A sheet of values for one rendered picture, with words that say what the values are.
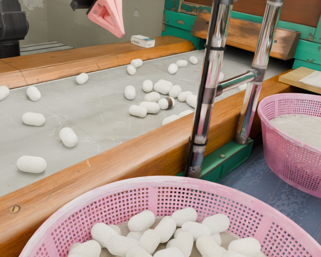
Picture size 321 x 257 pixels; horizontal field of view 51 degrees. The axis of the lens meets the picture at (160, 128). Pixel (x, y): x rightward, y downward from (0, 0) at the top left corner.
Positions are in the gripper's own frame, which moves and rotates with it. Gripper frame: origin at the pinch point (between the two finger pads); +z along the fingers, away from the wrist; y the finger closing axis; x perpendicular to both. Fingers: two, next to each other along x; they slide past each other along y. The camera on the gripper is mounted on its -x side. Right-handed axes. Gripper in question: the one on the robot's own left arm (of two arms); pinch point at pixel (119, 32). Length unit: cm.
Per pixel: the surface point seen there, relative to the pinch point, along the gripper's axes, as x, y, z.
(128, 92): 2.9, -3.3, 11.2
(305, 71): -10.8, 39.5, 23.9
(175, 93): -0.2, 4.7, 15.2
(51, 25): 163, 115, -120
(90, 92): 8.9, -6.5, 6.8
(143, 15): 80, 117, -63
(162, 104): -1.4, -1.6, 16.7
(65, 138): -1.6, -22.5, 16.6
